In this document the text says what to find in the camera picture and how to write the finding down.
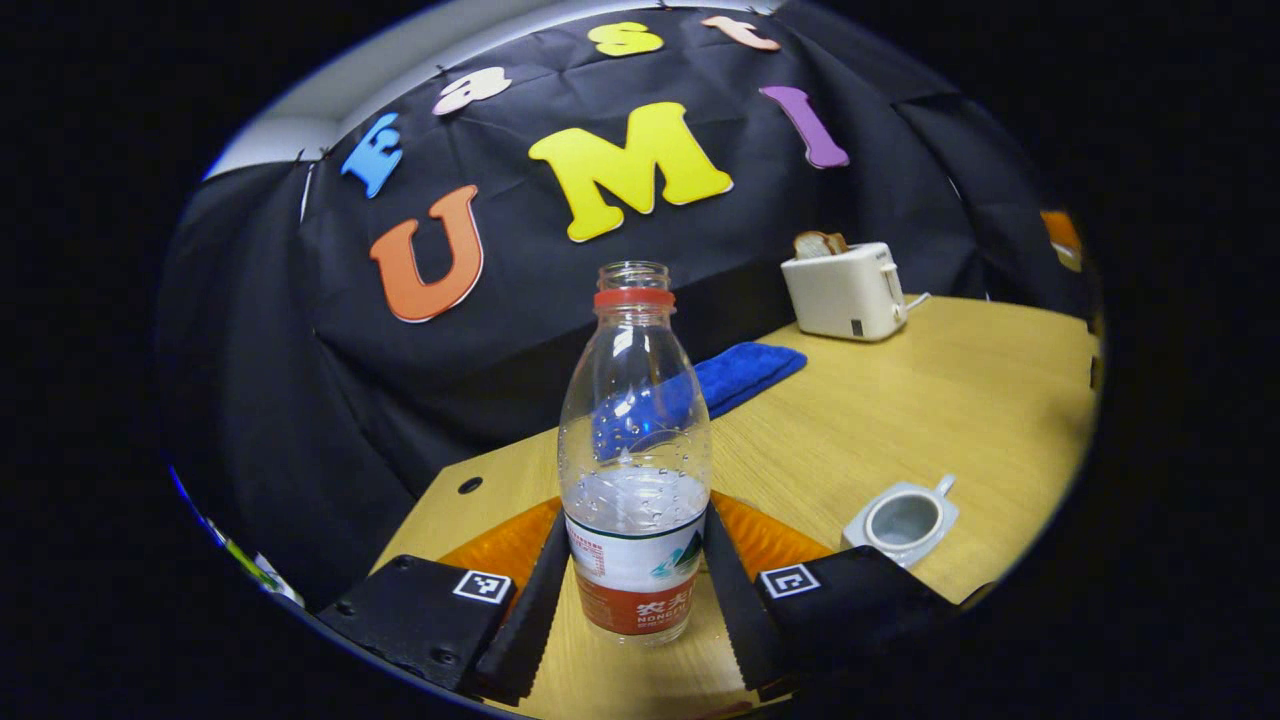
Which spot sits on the toast slice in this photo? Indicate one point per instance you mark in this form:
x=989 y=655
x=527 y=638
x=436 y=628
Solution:
x=820 y=244

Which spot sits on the white toaster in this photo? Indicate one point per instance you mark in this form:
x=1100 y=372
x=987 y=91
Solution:
x=845 y=295

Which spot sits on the white ceramic teacup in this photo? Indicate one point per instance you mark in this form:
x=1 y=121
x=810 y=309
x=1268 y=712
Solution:
x=905 y=525

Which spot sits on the blue folded towel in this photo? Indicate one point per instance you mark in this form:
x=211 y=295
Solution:
x=750 y=375

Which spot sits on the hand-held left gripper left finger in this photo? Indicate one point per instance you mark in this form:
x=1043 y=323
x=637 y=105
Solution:
x=530 y=620

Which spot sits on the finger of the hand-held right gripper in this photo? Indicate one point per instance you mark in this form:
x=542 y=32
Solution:
x=1062 y=235

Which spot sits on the clear plastic water bottle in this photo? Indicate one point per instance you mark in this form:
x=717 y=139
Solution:
x=635 y=560

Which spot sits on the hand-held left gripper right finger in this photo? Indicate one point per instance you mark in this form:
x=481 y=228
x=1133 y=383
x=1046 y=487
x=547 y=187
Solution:
x=740 y=620

